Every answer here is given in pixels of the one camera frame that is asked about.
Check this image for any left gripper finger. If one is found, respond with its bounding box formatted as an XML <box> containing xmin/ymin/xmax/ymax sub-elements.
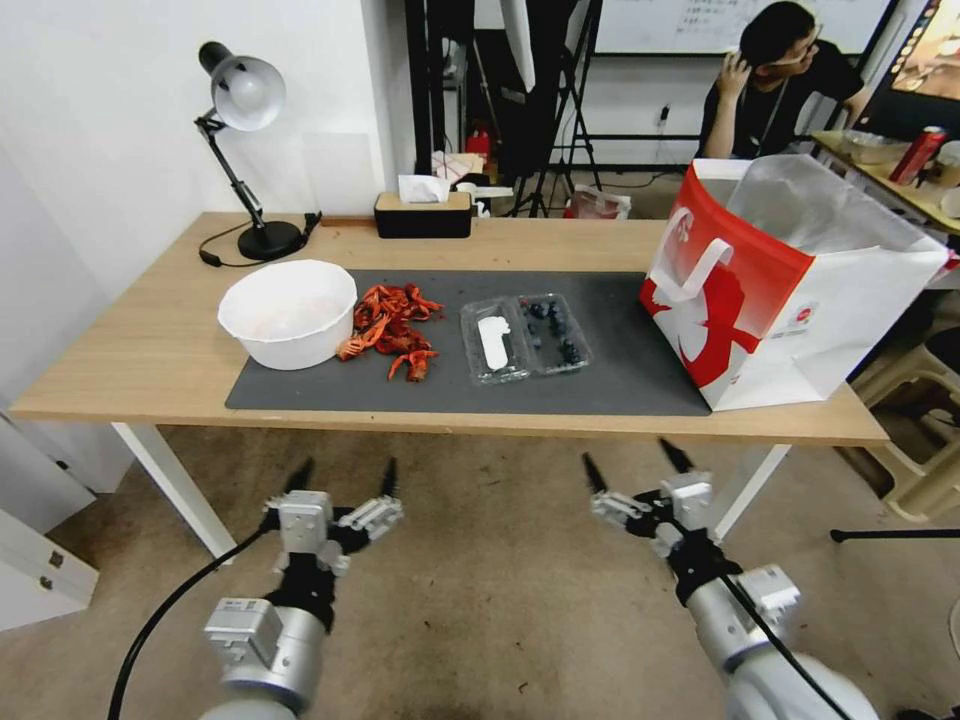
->
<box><xmin>338</xmin><ymin>456</ymin><xmax>406</xmax><ymax>544</ymax></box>
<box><xmin>262</xmin><ymin>457</ymin><xmax>316</xmax><ymax>519</ymax></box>

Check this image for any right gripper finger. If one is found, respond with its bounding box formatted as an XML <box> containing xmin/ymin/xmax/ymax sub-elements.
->
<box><xmin>659</xmin><ymin>438</ymin><xmax>695</xmax><ymax>478</ymax></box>
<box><xmin>582</xmin><ymin>452</ymin><xmax>655</xmax><ymax>534</ymax></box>

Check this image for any red and white takeout bag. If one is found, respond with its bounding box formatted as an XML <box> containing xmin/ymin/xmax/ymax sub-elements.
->
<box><xmin>638</xmin><ymin>153</ymin><xmax>950</xmax><ymax>412</ymax></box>

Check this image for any clear plastic takeout container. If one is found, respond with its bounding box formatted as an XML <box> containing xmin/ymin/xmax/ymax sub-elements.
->
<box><xmin>459</xmin><ymin>292</ymin><xmax>594</xmax><ymax>388</ymax></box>

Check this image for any red plastic bag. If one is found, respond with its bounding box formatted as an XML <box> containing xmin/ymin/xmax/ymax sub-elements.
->
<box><xmin>563</xmin><ymin>185</ymin><xmax>633</xmax><ymax>221</ymax></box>

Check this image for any black tissue box wooden lid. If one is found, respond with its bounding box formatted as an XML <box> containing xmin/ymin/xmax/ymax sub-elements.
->
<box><xmin>373</xmin><ymin>191</ymin><xmax>475</xmax><ymax>240</ymax></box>

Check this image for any dark grey table mat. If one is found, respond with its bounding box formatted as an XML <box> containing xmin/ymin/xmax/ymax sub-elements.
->
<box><xmin>224</xmin><ymin>269</ymin><xmax>714</xmax><ymax>418</ymax></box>

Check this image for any white plastic bowl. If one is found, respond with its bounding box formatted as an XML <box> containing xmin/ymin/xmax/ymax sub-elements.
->
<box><xmin>217</xmin><ymin>259</ymin><xmax>359</xmax><ymax>372</ymax></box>

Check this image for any red crayfish shell pile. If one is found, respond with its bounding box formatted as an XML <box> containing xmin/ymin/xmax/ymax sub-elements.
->
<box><xmin>352</xmin><ymin>282</ymin><xmax>446</xmax><ymax>358</ymax></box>

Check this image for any black stand leg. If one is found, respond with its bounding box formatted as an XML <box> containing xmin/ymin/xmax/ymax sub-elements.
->
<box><xmin>828</xmin><ymin>527</ymin><xmax>960</xmax><ymax>545</ymax></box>

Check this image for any wooden table with white legs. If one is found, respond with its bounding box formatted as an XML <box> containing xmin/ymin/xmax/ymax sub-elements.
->
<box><xmin>8</xmin><ymin>212</ymin><xmax>890</xmax><ymax>560</ymax></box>

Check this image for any white absorbent pad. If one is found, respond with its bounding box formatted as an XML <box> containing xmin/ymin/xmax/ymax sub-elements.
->
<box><xmin>478</xmin><ymin>316</ymin><xmax>515</xmax><ymax>372</ymax></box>

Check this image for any black desk lamp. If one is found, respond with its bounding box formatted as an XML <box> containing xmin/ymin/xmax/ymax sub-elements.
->
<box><xmin>194</xmin><ymin>41</ymin><xmax>305</xmax><ymax>264</ymax></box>

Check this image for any beige plastic stool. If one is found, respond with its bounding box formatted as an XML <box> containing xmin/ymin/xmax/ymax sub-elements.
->
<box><xmin>851</xmin><ymin>322</ymin><xmax>960</xmax><ymax>523</ymax></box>

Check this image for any white cabinet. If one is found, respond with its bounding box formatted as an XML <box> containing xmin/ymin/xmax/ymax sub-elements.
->
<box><xmin>0</xmin><ymin>412</ymin><xmax>136</xmax><ymax>633</ymax></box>

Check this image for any white tissue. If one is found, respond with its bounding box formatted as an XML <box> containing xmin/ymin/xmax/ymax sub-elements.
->
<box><xmin>397</xmin><ymin>173</ymin><xmax>451</xmax><ymax>205</ymax></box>

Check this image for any wooden side table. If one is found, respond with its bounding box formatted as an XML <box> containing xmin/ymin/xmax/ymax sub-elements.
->
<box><xmin>809</xmin><ymin>131</ymin><xmax>960</xmax><ymax>235</ymax></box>

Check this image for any cardboard box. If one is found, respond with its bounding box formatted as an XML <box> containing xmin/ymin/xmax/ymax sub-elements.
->
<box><xmin>431</xmin><ymin>149</ymin><xmax>489</xmax><ymax>181</ymax></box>

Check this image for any person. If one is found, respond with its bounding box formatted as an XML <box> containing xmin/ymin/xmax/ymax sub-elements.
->
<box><xmin>697</xmin><ymin>0</ymin><xmax>875</xmax><ymax>160</ymax></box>

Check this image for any black tripod stand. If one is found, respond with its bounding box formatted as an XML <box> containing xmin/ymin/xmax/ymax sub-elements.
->
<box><xmin>509</xmin><ymin>0</ymin><xmax>605</xmax><ymax>219</ymax></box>

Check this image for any clear plastic bowl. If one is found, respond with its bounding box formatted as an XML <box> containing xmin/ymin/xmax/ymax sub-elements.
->
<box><xmin>839</xmin><ymin>128</ymin><xmax>909</xmax><ymax>165</ymax></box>

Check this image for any red drink can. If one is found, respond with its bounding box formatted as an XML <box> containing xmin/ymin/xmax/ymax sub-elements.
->
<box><xmin>888</xmin><ymin>125</ymin><xmax>948</xmax><ymax>187</ymax></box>

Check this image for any white paper cup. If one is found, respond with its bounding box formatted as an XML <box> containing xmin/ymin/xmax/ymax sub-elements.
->
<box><xmin>929</xmin><ymin>140</ymin><xmax>960</xmax><ymax>189</ymax></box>

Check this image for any black shelf rack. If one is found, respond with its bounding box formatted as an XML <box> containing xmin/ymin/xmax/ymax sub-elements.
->
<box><xmin>404</xmin><ymin>0</ymin><xmax>468</xmax><ymax>178</ymax></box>

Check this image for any whiteboard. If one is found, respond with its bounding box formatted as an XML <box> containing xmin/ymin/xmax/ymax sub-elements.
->
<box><xmin>592</xmin><ymin>0</ymin><xmax>898</xmax><ymax>58</ymax></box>

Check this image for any white softbox panel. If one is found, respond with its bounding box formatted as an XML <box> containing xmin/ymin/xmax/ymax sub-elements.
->
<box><xmin>476</xmin><ymin>0</ymin><xmax>538</xmax><ymax>95</ymax></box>

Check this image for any black framed monitor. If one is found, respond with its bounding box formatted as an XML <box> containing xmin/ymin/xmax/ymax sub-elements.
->
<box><xmin>888</xmin><ymin>0</ymin><xmax>960</xmax><ymax>99</ymax></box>

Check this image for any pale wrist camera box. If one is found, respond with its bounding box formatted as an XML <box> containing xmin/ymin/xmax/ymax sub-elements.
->
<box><xmin>662</xmin><ymin>471</ymin><xmax>715</xmax><ymax>526</ymax></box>
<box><xmin>277</xmin><ymin>490</ymin><xmax>336</xmax><ymax>561</ymax></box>

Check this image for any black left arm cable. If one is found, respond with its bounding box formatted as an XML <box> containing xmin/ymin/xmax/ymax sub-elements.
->
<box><xmin>107</xmin><ymin>521</ymin><xmax>280</xmax><ymax>720</ymax></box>

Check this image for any black lamp cable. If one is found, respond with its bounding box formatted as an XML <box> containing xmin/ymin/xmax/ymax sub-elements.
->
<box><xmin>198</xmin><ymin>212</ymin><xmax>324</xmax><ymax>269</ymax></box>

